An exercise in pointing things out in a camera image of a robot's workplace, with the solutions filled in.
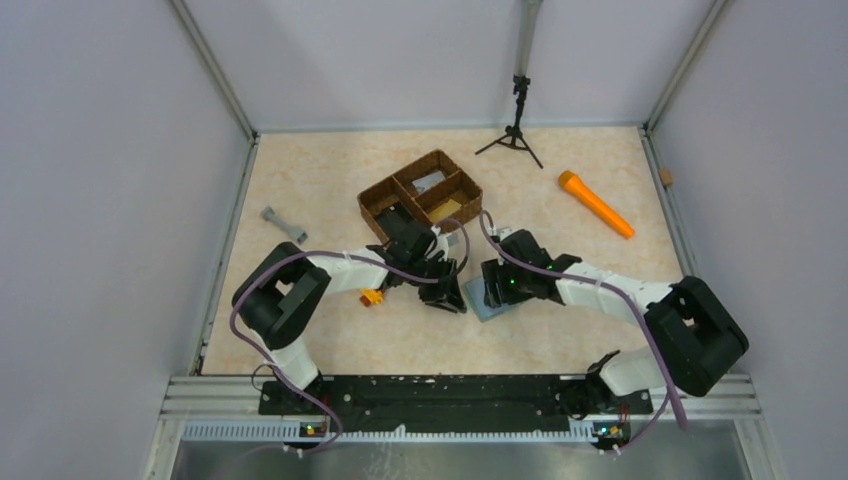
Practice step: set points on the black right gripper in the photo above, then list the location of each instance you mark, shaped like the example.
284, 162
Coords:
496, 292

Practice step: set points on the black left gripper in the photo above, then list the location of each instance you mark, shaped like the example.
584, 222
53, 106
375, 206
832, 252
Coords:
445, 294

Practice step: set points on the grey striped credit card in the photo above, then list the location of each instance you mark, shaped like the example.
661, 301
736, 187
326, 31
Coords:
426, 182

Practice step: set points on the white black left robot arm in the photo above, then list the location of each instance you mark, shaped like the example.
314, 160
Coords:
278, 299

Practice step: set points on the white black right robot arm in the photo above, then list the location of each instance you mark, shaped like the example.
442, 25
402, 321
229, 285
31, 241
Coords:
692, 339

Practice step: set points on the yellow card in basket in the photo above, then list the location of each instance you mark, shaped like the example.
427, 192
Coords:
444, 210

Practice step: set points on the black item in basket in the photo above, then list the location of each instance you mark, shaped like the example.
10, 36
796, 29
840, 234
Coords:
394, 219

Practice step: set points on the brown wicker divided basket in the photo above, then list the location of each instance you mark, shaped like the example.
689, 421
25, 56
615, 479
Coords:
397, 187

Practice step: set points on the orange red toy block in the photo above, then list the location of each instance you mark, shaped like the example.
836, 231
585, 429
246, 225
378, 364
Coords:
371, 297

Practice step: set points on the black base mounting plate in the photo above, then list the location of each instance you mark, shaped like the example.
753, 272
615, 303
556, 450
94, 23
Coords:
444, 404

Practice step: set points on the orange flashlight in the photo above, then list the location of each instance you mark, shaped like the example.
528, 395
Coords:
572, 184

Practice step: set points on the small wooden block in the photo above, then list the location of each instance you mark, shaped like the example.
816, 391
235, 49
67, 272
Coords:
666, 177

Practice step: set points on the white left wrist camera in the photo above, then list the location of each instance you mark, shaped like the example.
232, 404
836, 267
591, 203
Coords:
443, 242

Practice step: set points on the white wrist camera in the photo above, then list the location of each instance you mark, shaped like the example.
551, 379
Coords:
499, 235
443, 242

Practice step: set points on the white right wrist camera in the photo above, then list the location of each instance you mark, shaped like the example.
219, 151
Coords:
499, 235

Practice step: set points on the black camera tripod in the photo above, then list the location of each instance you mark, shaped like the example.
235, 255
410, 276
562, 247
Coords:
513, 137

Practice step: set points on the aluminium frame rail front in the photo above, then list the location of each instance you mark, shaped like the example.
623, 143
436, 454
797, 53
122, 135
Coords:
230, 403

